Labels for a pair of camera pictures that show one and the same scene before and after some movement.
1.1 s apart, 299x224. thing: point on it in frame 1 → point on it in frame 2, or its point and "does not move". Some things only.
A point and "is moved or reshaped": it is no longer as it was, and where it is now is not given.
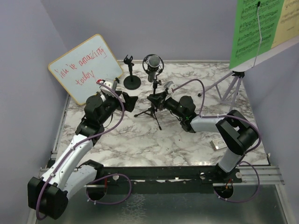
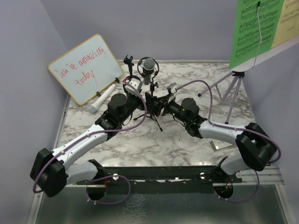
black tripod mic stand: [152, 111] is moved or reshaped
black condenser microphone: [153, 65] is moved or reshaped
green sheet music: [246, 33] does not move
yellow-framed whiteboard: [79, 69] does not move
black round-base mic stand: [132, 82] does not move
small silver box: [218, 143] does not move
